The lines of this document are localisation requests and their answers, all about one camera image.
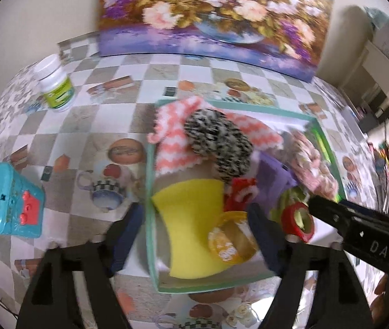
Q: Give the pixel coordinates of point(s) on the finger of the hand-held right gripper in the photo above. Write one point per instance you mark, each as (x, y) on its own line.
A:
(329, 212)

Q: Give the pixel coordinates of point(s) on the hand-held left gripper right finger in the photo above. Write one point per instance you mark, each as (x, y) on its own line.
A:
(267, 243)

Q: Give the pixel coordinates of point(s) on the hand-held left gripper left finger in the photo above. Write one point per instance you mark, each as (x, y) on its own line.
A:
(126, 238)

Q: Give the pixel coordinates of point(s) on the red tape roll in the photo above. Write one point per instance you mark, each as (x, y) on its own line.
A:
(288, 220)

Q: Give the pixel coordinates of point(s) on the yellow-green cloth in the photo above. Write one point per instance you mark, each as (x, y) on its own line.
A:
(288, 197)

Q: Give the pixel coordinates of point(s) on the yellow tape roll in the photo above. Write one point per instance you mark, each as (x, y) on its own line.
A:
(222, 246)

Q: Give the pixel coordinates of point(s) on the red fuzzy ornament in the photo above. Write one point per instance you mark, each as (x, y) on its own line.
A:
(240, 192)

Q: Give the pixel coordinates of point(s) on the purple cloth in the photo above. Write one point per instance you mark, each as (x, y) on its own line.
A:
(273, 181)

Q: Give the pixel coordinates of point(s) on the yellow sponge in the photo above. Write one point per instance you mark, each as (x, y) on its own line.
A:
(187, 226)

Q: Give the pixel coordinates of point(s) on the white tray teal rim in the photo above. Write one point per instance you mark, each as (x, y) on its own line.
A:
(187, 283)

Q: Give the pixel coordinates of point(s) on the pink white chevron cloth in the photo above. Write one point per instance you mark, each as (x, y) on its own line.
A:
(170, 150)

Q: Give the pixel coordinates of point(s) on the black white speckled fuzzy item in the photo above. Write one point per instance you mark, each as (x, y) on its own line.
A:
(215, 144)

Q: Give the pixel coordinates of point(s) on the person's right hand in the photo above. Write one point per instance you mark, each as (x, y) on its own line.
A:
(383, 286)

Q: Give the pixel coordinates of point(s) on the checkered printed tablecloth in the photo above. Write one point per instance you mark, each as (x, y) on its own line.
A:
(112, 116)

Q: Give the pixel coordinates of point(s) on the white pill bottle green label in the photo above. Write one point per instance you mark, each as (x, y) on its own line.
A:
(57, 89)

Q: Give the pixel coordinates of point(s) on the teal cloth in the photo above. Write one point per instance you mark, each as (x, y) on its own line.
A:
(377, 16)

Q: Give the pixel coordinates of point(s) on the floral still life painting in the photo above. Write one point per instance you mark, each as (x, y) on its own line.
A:
(215, 13)

